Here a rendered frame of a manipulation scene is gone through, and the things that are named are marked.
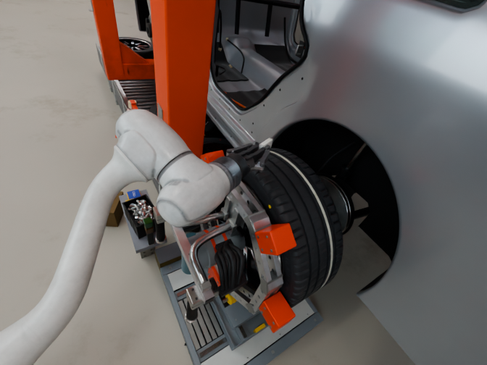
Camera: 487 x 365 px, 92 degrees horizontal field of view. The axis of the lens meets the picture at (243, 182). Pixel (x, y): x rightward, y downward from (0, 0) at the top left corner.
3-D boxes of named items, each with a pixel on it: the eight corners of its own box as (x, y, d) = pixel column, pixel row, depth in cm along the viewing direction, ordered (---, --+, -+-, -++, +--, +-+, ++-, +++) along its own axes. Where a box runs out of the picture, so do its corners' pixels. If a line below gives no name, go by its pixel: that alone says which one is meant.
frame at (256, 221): (257, 319, 102) (302, 258, 65) (244, 328, 98) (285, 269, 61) (205, 224, 132) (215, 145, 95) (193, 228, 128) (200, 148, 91)
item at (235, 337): (280, 318, 150) (285, 313, 144) (231, 351, 133) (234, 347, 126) (240, 253, 178) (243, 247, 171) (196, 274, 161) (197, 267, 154)
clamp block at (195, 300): (218, 296, 75) (220, 290, 71) (191, 311, 70) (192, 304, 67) (211, 282, 77) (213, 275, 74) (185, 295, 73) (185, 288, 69)
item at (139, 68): (173, 78, 275) (172, 46, 251) (125, 80, 249) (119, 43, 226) (168, 72, 284) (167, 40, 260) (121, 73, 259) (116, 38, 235)
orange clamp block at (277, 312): (275, 298, 86) (289, 321, 81) (257, 308, 82) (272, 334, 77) (280, 290, 81) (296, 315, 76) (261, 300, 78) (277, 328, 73)
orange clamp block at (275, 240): (279, 245, 75) (298, 245, 67) (259, 254, 71) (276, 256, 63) (272, 224, 75) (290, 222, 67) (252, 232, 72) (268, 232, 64)
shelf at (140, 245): (167, 242, 136) (167, 240, 134) (136, 253, 128) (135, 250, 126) (146, 192, 160) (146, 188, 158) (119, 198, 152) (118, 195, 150)
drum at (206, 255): (243, 258, 99) (250, 240, 90) (196, 280, 89) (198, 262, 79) (227, 232, 107) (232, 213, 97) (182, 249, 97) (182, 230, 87)
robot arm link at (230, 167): (229, 202, 58) (242, 191, 63) (232, 171, 53) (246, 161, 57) (201, 187, 62) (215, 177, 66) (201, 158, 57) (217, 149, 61)
